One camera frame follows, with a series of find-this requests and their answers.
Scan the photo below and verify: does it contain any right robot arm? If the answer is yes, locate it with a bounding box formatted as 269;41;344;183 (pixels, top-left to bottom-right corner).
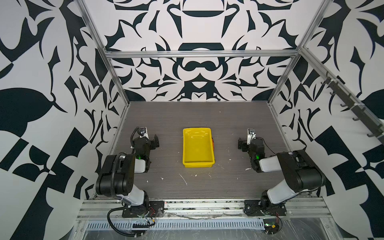
238;137;326;212

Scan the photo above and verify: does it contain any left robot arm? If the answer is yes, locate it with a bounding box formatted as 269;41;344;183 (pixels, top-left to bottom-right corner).
96;135;160;209

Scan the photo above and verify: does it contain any yellow plastic bin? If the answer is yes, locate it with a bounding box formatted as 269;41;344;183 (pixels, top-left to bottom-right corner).
183;128;215;168

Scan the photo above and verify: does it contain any small green circuit board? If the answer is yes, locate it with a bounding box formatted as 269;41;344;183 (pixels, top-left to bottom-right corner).
264;221;282;236

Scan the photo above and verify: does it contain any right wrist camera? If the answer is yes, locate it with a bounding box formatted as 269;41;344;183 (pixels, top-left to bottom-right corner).
247;128;256;145

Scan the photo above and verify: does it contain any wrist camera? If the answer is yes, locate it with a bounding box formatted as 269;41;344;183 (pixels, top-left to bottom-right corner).
137;127;149;140
247;128;256;145

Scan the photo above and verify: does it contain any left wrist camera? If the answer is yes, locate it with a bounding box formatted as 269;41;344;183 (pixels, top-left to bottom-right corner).
137;127;149;140

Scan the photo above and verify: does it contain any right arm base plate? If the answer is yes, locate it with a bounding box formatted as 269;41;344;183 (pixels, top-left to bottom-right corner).
244;199;287;217

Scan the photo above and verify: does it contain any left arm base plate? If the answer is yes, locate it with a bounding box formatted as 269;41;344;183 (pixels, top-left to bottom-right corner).
122;201;165;218

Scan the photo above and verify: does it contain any black corrugated cable hose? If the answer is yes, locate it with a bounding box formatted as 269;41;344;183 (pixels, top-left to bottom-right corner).
107;206;151;238

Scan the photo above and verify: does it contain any white cable duct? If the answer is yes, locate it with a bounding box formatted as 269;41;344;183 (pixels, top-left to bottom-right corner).
85;218;266;231

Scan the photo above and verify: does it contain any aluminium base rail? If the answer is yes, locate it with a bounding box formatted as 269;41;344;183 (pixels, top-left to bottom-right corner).
77;198;332;221

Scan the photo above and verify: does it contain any horizontal aluminium frame bar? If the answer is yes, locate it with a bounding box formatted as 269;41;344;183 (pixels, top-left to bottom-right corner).
105;50;298;59

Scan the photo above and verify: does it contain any black wall hook rack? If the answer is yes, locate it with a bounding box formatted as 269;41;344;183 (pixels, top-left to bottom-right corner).
322;71;384;145

